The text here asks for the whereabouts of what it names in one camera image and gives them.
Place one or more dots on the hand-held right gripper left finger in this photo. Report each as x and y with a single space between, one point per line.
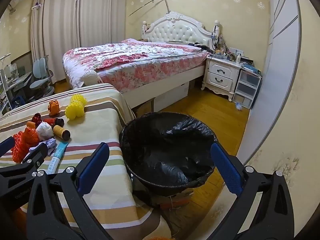
92 165

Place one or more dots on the crumpled plastic wrapper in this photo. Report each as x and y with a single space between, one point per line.
239 106

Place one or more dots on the orange wrapper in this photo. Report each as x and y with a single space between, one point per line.
53 107

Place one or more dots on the white upholstered bed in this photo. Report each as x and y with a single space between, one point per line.
175 30

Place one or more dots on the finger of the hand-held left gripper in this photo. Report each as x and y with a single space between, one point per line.
6 145
32 163

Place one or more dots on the yellow foam fruit net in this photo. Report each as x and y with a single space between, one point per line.
75 110

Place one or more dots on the grey swivel chair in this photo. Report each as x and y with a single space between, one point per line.
40 67

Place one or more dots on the striped bedsheet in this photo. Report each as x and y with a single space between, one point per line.
100 120

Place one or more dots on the floral duvet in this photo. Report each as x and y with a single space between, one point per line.
150 62

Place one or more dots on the teal and white tube box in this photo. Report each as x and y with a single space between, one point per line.
57 155

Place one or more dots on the nightstand clutter of small bottles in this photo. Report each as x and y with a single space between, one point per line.
225 52

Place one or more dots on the red small bottle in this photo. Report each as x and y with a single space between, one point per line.
50 121

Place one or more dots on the grey desk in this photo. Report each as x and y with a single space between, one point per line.
20 78

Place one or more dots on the dark cloth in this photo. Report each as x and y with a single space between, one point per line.
202 46

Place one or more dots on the white curtain clip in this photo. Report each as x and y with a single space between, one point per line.
37 5

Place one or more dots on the white wardrobe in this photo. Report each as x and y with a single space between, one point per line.
280 55

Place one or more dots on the thin bent metal pole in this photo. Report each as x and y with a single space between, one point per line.
150 3

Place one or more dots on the white storage box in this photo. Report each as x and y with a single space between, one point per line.
172 95

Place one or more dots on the black lined trash bin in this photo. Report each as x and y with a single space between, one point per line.
170 140

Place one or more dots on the yellow small bottle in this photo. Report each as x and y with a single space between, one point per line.
60 130

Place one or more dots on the white cloth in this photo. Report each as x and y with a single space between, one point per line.
43 131

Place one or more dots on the dark red wrapper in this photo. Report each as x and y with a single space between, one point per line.
37 118

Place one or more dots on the brown cardboard box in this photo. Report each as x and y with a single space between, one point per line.
143 108

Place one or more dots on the orange mesh net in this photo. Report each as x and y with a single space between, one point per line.
22 142

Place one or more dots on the white bottle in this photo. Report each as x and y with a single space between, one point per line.
238 58

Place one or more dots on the stack of books and papers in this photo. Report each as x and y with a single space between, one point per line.
251 67

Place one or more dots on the clear plastic drawer unit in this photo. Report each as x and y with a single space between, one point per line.
246 85

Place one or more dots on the white nightstand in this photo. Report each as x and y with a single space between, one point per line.
220 72

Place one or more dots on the purple paper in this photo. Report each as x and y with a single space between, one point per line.
50 143

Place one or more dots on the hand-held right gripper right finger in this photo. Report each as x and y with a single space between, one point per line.
226 167

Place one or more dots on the beige curtain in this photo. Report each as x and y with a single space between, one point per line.
102 12
57 30

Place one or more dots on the white desk lamp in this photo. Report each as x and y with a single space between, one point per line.
5 57

